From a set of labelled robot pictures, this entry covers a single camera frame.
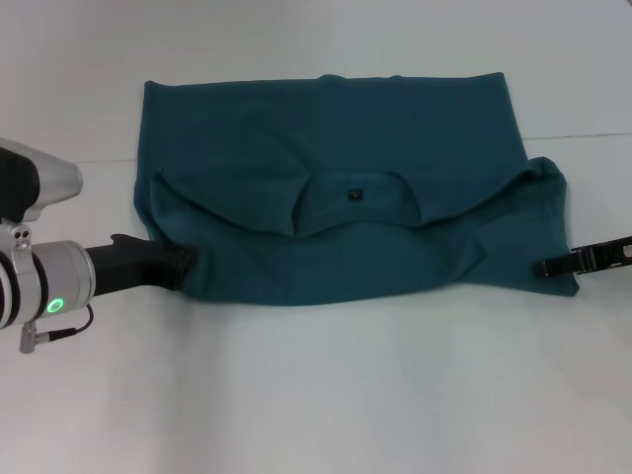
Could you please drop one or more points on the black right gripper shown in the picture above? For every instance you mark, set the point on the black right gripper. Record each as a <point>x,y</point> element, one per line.
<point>605,254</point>

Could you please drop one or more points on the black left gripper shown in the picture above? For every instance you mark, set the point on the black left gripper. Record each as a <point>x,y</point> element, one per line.
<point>133,264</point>

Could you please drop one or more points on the teal t-shirt with FREE print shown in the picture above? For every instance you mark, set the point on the teal t-shirt with FREE print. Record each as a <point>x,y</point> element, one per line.
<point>345,148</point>

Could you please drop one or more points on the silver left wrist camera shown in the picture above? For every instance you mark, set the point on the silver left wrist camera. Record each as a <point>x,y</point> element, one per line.
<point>34,178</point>

